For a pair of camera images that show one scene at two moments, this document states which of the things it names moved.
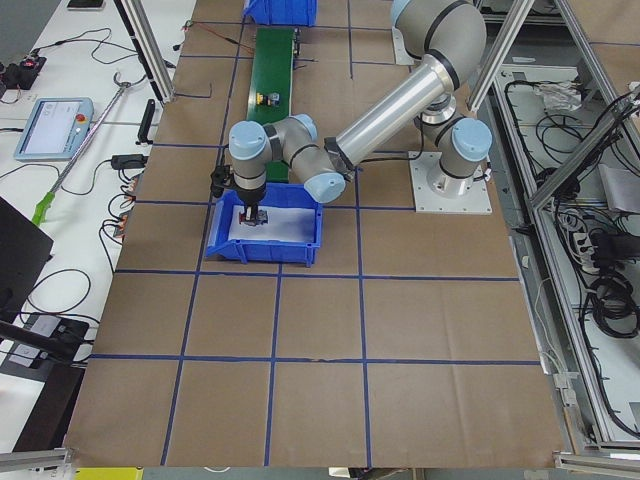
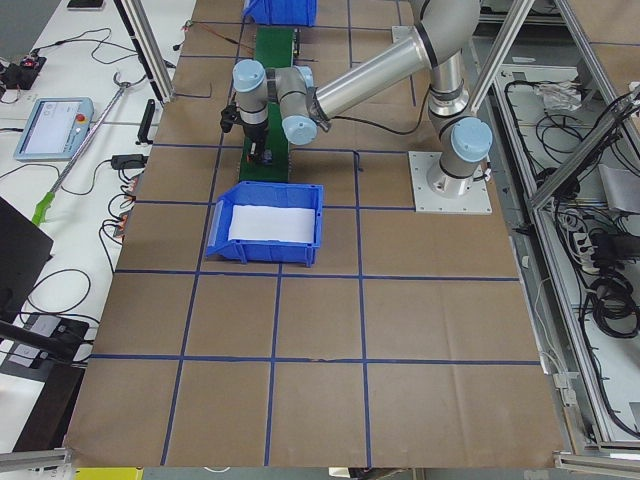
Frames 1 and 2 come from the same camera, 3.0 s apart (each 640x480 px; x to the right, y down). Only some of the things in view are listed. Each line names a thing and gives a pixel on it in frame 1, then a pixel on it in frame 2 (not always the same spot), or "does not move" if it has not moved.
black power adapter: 128,161 does not move
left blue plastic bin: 276,195 does not move
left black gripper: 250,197 → 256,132
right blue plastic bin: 302,13 does not move
